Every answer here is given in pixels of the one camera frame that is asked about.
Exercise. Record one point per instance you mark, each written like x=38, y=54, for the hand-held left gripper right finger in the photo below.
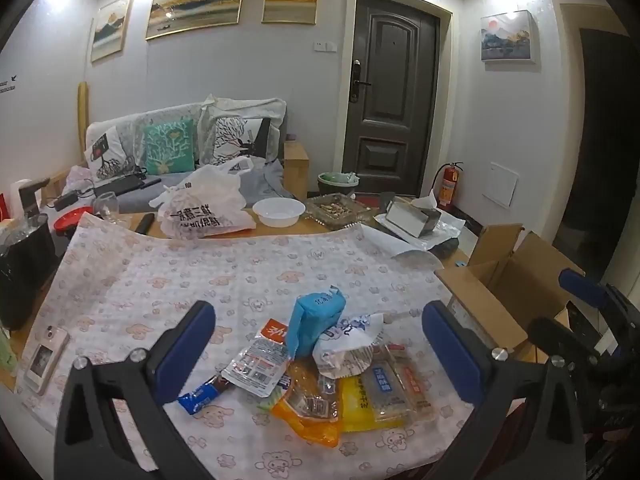
x=450, y=355

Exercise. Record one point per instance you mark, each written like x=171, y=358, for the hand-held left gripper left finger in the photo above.
x=185, y=355

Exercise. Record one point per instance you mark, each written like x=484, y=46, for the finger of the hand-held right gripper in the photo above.
x=555, y=332
x=580, y=285

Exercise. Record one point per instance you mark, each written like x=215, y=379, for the cardboard box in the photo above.
x=500, y=280

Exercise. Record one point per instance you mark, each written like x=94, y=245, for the orange snack packet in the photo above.
x=305, y=405

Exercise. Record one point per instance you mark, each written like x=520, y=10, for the blue candy bar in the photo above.
x=197, y=397

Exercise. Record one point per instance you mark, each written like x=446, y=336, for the clear biscuit packet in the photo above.
x=400, y=385

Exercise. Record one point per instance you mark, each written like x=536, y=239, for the white red-topped snack packet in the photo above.
x=255, y=365

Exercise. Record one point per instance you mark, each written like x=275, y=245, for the printed tablecloth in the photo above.
x=200, y=270

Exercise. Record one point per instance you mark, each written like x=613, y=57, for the crumpled white blue packet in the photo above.
x=345, y=355

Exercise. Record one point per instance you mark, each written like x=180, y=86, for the yellow snack packet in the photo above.
x=355, y=405

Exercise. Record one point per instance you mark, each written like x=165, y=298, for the blue snack packet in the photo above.
x=315, y=317

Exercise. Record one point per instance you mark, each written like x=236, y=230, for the black remote control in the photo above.
x=145, y=224

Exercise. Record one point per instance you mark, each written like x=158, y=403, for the white smartphone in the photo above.
x=47, y=355

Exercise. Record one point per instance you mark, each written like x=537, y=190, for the metal tissue box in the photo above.
x=405, y=217

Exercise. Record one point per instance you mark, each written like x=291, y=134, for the white plastic shopping bag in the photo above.
x=200, y=200

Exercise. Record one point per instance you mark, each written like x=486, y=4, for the red fire extinguisher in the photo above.
x=448, y=187

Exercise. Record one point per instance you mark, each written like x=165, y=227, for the wine glass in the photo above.
x=106, y=205

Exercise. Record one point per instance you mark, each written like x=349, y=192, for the red doormat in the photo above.
x=370, y=202

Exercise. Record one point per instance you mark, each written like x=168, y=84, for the white bowl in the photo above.
x=278, y=210

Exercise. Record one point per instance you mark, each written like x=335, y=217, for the red bowl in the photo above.
x=70, y=220

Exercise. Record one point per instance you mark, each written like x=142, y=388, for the pale green object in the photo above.
x=6, y=355

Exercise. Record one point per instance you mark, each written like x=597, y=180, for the black kettle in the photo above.
x=25, y=270

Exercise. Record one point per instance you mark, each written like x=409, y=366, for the black laptop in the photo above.
x=120, y=183

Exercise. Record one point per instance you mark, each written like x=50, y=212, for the glass ashtray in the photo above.
x=340, y=207

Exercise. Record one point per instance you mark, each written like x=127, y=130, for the grey sofa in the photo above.
x=260, y=180

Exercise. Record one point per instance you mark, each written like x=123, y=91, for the black power adapter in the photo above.
x=64, y=201

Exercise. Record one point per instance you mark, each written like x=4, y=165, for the green trash bin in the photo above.
x=337, y=182

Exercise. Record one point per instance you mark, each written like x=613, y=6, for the pink plastic bag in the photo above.
x=80, y=175

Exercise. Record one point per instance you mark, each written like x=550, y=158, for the teal coral pillow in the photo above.
x=169, y=145

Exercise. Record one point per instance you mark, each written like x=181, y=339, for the wooden side cabinet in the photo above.
x=296, y=170

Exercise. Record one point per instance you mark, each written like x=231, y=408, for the white pillow red black print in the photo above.
x=107, y=152

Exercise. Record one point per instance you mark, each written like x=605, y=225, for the white pillow black tree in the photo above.
x=240, y=140

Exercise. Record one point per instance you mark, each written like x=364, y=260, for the white and black appliance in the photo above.
x=27, y=195

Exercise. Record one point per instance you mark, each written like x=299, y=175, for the white framed mountain painting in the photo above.
x=505, y=37

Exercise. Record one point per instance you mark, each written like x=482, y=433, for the yellow rolled mat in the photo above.
x=82, y=110

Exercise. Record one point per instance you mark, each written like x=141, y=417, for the dark brown door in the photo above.
x=390, y=85

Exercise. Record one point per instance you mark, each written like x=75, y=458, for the small mountain painting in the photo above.
x=111, y=27

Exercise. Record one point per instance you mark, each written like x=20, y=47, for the large golden tree painting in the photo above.
x=195, y=2

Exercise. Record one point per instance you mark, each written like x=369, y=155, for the white wall panel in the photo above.
x=500, y=185

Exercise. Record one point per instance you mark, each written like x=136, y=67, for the white light switch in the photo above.
x=324, y=46

